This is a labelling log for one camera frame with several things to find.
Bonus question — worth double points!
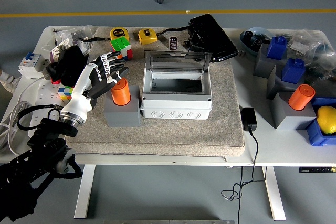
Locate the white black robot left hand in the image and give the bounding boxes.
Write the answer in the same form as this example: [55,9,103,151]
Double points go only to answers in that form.
[61,51,130,120]

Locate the orange cylinder battery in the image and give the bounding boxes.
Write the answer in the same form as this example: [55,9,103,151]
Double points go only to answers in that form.
[288,84,316,111]
[110,78,131,105]

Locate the grey plastic junction box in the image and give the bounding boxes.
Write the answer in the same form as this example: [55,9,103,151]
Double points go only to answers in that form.
[140,72,213,120]

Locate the colourful puzzle cube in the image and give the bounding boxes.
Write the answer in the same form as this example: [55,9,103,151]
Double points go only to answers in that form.
[57,84,76,101]
[109,37,134,60]

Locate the black cloth bundle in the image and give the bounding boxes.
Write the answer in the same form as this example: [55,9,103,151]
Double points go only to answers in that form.
[46,45,90,87]

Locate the white power strip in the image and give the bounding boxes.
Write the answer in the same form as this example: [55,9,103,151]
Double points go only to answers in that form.
[28,78,69,135]

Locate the grey block with round hole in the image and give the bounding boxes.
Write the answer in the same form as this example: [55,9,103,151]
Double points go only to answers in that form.
[103,85,143,128]

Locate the clear plastic parts bags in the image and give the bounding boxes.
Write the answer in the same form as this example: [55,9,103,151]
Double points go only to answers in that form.
[49,24,94,63]

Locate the white blue circuit breaker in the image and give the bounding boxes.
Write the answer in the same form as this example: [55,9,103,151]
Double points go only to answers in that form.
[17,51,50,79]

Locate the round yellow tape measure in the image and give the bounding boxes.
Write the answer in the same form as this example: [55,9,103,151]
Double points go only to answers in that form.
[109,27,130,41]

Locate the square yellow tape measure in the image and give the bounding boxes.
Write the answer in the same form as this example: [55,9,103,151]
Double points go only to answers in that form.
[138,28,159,46]

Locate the grey-brown mat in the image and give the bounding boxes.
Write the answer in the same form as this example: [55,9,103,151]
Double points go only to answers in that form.
[64,26,247,157]

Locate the white table leg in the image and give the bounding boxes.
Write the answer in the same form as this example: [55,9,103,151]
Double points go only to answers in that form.
[261,166,287,221]
[73,165,97,219]

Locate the glossy black case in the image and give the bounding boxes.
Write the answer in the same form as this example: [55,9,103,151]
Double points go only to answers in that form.
[187,13,239,63]

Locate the black power adapter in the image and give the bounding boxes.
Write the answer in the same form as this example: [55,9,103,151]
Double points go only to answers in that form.
[240,106,258,132]

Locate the grey-blue bowl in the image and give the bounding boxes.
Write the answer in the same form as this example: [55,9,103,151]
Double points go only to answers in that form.
[239,26,275,57]

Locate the grey holder block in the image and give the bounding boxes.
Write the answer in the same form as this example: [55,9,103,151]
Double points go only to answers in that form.
[253,42,287,79]
[270,93,317,131]
[267,65,305,101]

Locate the blue plastic block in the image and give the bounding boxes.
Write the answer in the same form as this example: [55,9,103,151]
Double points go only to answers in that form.
[266,36,289,61]
[281,58,306,84]

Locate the clear bags of electronic parts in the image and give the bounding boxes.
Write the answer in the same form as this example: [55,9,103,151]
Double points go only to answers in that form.
[278,29,336,83]

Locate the blue plastic bin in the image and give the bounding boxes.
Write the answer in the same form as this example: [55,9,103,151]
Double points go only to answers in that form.
[306,97,336,146]

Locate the yellow lemon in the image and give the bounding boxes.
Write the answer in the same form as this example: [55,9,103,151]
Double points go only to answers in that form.
[316,105,336,136]

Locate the black table control panel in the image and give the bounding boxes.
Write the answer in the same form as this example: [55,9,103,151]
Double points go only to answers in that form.
[299,166,336,174]

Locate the black tape measure strap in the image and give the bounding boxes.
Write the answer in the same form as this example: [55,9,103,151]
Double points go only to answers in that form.
[78,36,112,43]

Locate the white power cable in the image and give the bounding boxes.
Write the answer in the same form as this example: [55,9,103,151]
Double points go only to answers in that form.
[0,76,50,156]

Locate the black case strap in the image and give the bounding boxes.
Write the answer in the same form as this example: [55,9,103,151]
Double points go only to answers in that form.
[157,26,190,36]

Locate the black adapter cord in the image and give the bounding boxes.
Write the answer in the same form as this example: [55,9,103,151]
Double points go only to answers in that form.
[221,129,267,224]

